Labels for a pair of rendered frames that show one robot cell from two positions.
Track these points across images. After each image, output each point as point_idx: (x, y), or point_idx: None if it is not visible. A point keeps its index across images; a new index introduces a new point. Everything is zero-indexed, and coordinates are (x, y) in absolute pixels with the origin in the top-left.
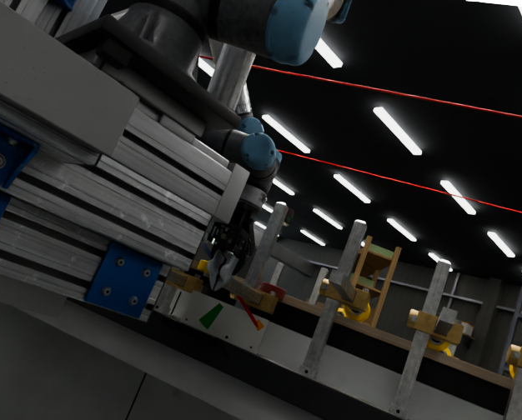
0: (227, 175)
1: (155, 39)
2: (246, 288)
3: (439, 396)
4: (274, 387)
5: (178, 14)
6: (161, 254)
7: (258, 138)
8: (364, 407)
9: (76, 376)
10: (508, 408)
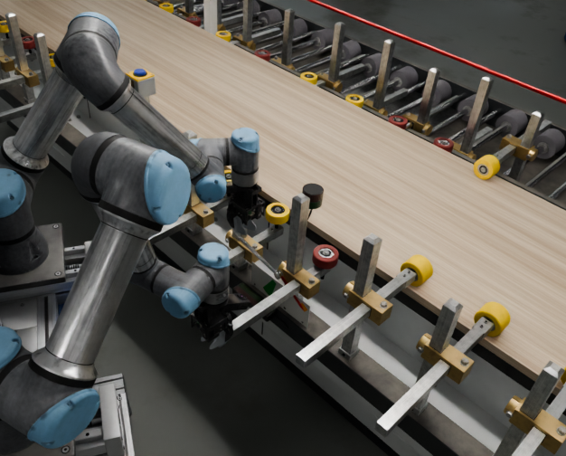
0: (101, 447)
1: None
2: (265, 310)
3: (489, 368)
4: (322, 359)
5: None
6: None
7: (170, 301)
8: (384, 399)
9: None
10: (499, 444)
